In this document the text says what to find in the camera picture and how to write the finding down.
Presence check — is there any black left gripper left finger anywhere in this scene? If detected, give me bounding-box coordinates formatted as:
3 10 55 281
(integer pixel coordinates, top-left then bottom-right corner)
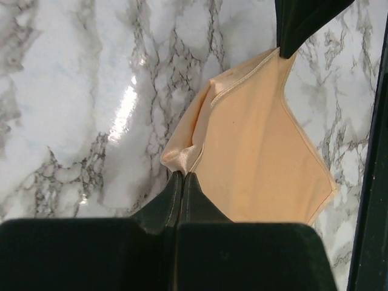
130 171 184 235

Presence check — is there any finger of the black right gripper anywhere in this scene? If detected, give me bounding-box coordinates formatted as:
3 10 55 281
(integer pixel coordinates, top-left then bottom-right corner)
275 0 353 59

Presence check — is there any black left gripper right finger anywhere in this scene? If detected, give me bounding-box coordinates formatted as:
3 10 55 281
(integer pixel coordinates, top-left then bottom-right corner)
180 172 232 223

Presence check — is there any peach cloth napkin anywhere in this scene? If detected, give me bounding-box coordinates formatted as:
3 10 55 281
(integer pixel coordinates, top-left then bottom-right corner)
161 49 337 224

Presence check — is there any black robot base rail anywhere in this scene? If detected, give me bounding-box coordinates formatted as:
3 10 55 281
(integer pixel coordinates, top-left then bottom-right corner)
347 1 387 290

